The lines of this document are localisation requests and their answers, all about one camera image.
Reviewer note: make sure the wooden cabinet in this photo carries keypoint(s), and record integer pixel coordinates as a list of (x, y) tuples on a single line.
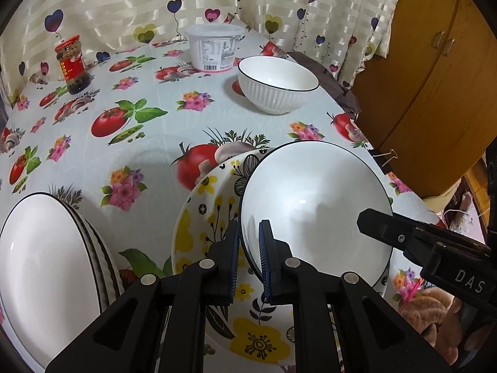
[(427, 85)]

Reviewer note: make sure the brown fuzzy cloth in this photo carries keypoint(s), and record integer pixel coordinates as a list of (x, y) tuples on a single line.
[(423, 314)]

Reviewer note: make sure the white black-rimmed ribbed bowl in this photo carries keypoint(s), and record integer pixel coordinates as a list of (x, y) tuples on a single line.
[(310, 202), (277, 81)]

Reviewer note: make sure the white plastic tub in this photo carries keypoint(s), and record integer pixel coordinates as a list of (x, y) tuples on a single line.
[(213, 50)]

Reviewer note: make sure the vegetable-print tablecloth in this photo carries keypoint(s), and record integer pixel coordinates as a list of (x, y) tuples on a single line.
[(155, 132)]

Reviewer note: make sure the yellow floral deep plate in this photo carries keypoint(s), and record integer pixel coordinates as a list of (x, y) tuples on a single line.
[(194, 237)]

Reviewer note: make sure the cream heart-print curtain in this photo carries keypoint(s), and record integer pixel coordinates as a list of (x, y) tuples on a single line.
[(136, 0)]

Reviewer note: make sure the red-lidded sauce jar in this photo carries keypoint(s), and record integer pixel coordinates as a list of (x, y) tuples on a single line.
[(72, 66)]

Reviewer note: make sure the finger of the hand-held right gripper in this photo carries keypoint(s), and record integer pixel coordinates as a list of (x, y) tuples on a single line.
[(384, 227)]

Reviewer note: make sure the black binder clip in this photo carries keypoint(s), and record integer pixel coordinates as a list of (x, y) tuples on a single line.
[(387, 167)]

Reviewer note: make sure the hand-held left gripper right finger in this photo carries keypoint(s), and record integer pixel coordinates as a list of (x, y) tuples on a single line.
[(264, 260)]

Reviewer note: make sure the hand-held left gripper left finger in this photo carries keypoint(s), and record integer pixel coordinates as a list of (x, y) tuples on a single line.
[(235, 264)]

